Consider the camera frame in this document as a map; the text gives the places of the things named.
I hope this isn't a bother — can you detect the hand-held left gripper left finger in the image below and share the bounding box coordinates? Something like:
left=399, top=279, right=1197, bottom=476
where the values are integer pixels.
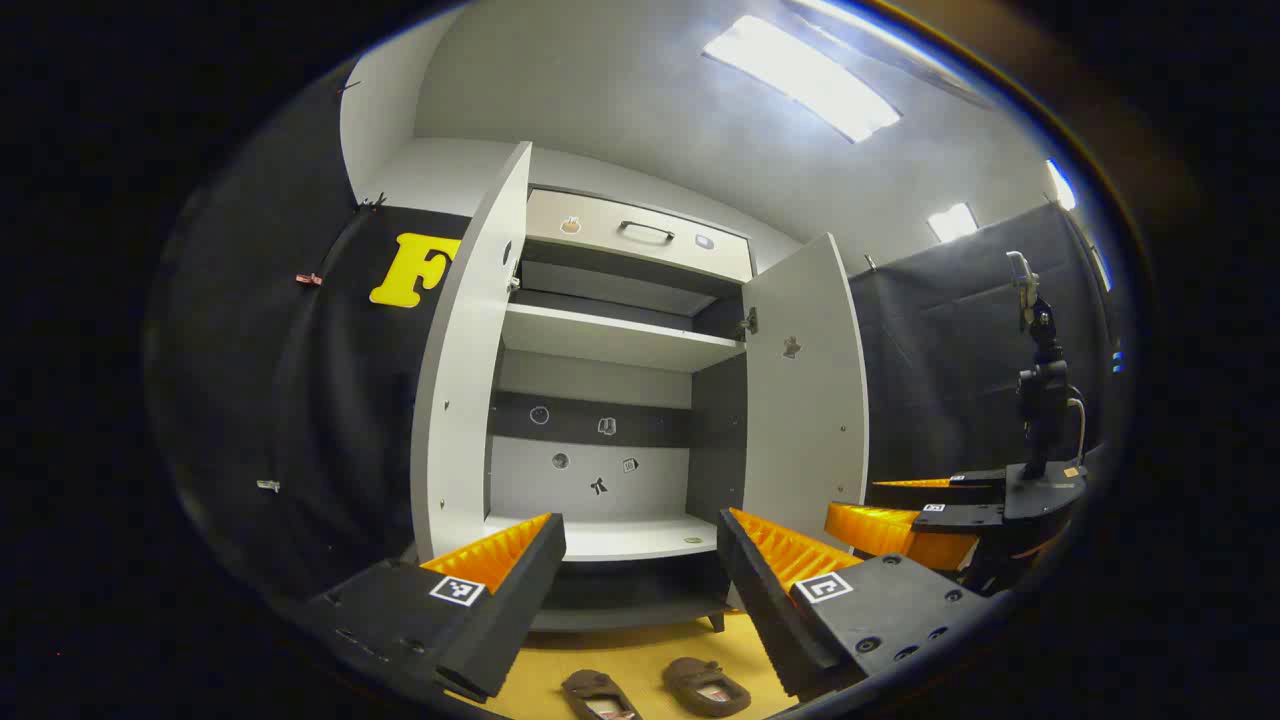
left=300, top=512, right=567, bottom=701

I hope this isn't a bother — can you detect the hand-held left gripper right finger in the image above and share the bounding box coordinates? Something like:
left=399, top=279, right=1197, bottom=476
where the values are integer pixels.
left=716, top=507, right=1001, bottom=701

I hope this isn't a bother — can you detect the brown fuzzy shoe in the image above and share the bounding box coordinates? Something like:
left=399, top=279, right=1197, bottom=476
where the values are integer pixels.
left=662, top=656, right=753, bottom=719
left=560, top=668, right=643, bottom=720

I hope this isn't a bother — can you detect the grey cabinet door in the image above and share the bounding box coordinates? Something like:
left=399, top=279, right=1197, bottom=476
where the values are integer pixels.
left=410, top=140, right=533, bottom=563
left=740, top=232, right=871, bottom=551

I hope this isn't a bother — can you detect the grey shoe cabinet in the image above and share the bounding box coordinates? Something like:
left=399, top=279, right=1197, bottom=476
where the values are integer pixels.
left=410, top=140, right=871, bottom=633

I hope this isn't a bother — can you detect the grey cabinet drawer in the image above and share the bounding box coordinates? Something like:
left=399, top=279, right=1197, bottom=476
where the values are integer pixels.
left=523, top=187, right=754, bottom=284

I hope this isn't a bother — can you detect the black backdrop cloth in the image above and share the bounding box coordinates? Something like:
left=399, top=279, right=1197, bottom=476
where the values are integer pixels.
left=150, top=60, right=471, bottom=601
left=848, top=200, right=1126, bottom=491

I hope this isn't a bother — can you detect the large ceiling light panel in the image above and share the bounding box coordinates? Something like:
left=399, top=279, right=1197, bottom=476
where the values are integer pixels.
left=702, top=14, right=903, bottom=144

